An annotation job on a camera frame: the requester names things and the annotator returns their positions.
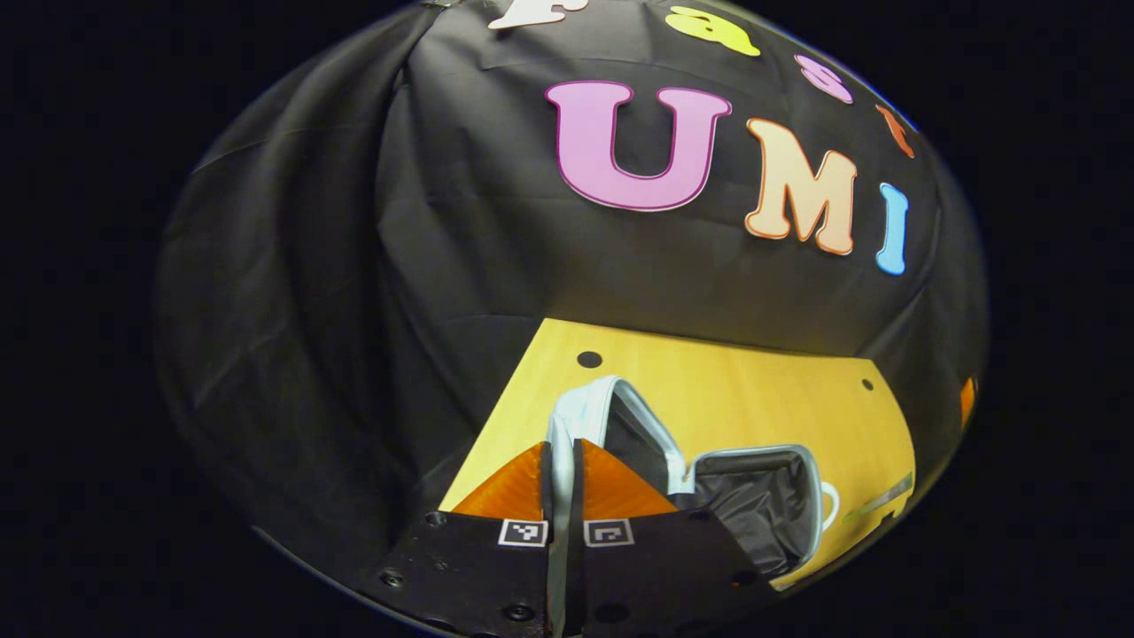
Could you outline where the light blue suitcase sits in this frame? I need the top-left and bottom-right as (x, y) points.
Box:
(545, 375), (841, 638)

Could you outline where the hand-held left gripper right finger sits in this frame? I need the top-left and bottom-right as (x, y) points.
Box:
(567, 439), (773, 638)

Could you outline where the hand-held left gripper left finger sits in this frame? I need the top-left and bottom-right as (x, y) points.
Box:
(372, 440), (553, 638)

